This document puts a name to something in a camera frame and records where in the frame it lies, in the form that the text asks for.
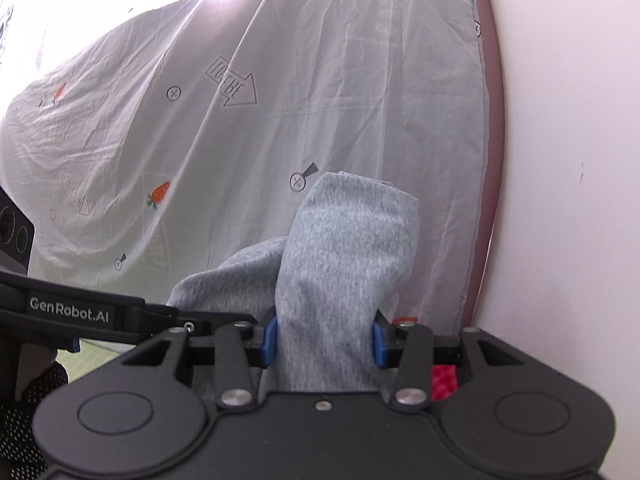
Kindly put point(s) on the red checked garment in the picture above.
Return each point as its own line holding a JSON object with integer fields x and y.
{"x": 445, "y": 380}

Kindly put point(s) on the person's left hand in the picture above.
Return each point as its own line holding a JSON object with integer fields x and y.
{"x": 20, "y": 435}

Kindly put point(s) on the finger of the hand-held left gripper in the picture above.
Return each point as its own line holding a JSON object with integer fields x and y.
{"x": 200, "y": 319}

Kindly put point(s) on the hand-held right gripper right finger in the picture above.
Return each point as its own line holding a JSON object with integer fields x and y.
{"x": 378, "y": 345}

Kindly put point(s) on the grey sweatpants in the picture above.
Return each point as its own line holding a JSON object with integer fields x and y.
{"x": 345, "y": 260}

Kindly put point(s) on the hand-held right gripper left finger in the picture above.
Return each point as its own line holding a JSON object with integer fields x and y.
{"x": 270, "y": 342}

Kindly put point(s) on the carrot print grey sheet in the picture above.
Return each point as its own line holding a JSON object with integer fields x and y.
{"x": 200, "y": 135}

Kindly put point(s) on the green checked mat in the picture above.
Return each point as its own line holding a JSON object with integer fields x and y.
{"x": 95, "y": 360}

